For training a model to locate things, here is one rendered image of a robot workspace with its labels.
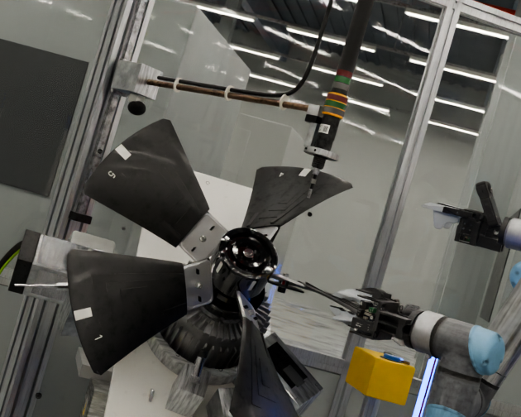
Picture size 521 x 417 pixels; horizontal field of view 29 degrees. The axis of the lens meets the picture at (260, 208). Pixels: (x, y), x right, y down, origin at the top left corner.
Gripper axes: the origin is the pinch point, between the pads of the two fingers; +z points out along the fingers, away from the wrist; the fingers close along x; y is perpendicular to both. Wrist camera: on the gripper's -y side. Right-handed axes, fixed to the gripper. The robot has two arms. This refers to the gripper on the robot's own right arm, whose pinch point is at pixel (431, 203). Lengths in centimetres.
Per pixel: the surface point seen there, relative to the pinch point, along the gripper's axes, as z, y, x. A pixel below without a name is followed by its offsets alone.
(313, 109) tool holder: 12, -16, -60
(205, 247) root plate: 23, 15, -71
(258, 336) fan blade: 6, 28, -75
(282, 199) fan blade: 17, 4, -53
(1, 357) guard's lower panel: 88, 62, -41
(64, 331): 43, 37, -83
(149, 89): 62, -12, -41
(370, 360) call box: -2.4, 36.3, -28.0
